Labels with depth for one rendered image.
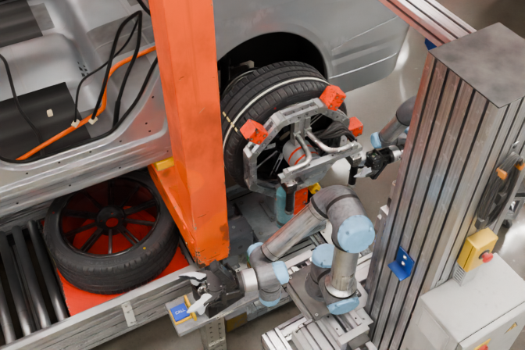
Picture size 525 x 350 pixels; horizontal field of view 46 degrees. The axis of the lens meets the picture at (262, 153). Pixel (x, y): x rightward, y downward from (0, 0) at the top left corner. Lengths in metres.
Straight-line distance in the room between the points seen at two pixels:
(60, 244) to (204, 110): 1.26
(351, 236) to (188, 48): 0.78
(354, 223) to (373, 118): 2.53
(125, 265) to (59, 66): 1.17
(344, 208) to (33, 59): 2.12
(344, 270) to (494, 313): 0.49
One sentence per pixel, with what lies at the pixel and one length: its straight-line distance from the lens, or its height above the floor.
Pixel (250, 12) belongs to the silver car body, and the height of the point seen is 1.45.
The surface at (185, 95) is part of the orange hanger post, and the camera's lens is 2.12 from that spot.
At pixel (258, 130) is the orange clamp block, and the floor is 1.11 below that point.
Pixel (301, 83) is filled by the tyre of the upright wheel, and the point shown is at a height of 1.17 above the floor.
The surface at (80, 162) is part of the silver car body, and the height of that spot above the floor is 0.91.
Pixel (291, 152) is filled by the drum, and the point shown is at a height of 0.90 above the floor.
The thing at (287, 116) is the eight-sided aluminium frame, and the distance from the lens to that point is 2.71.
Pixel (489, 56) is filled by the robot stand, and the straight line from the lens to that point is 1.65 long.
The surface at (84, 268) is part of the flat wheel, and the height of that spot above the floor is 0.50.
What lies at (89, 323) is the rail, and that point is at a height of 0.34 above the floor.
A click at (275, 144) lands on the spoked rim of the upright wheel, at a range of 2.94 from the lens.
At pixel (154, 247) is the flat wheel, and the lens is 3.05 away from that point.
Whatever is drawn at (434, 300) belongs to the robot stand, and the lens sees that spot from 2.09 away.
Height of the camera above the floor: 2.98
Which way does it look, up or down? 47 degrees down
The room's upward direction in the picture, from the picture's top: straight up
